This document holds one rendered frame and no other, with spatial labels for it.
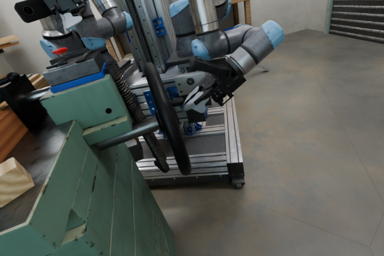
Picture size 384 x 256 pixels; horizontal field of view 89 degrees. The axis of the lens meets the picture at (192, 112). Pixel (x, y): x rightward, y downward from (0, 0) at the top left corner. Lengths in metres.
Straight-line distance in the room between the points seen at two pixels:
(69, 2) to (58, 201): 0.49
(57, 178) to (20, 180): 0.04
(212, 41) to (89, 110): 0.40
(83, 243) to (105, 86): 0.26
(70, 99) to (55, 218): 0.22
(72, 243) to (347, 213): 1.18
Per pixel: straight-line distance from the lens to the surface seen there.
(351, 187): 1.41
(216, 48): 0.65
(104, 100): 0.44
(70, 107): 0.45
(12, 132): 0.49
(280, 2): 4.23
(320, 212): 1.28
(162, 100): 0.36
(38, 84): 0.76
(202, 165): 1.16
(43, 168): 0.36
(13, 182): 0.33
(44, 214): 0.31
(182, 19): 0.93
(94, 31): 0.83
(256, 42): 0.60
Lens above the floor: 1.06
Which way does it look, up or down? 31 degrees down
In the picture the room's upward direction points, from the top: 15 degrees counter-clockwise
